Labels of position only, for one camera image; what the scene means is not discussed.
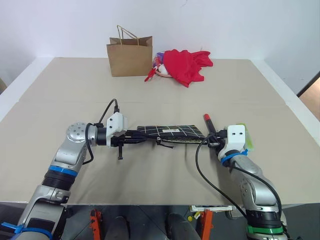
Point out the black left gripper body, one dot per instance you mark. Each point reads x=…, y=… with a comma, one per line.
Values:
x=120, y=140

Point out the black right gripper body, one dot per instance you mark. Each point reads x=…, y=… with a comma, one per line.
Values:
x=221, y=138

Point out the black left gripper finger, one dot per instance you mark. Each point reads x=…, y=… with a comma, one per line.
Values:
x=135, y=141
x=138, y=132

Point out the red marker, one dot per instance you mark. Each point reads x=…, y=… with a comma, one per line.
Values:
x=208, y=122

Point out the black grid pouch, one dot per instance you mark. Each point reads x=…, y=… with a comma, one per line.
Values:
x=175, y=132

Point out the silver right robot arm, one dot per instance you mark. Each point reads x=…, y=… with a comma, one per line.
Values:
x=252, y=185

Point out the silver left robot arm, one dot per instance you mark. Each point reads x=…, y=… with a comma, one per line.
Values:
x=67, y=152

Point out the beige table cover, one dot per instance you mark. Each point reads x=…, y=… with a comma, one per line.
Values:
x=160, y=100

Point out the white labelled box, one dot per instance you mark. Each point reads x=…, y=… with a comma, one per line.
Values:
x=211, y=208

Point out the colourful toy bundle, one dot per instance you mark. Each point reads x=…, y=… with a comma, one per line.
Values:
x=157, y=67

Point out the red cloth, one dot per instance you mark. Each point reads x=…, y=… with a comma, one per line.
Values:
x=185, y=65

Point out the brown paper bag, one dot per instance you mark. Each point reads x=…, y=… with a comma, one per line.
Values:
x=130, y=57

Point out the small yellow object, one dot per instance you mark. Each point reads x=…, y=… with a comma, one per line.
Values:
x=190, y=218

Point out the orange clamp stand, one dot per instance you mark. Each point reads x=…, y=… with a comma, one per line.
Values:
x=96, y=225
x=207, y=225

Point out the brown dark-edged panel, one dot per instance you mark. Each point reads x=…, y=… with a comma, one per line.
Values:
x=311, y=97

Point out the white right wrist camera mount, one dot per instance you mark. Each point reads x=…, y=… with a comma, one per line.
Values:
x=236, y=136

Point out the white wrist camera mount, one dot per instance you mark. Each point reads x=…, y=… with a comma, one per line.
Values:
x=236, y=136
x=116, y=123

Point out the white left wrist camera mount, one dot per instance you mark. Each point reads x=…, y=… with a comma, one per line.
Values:
x=116, y=123

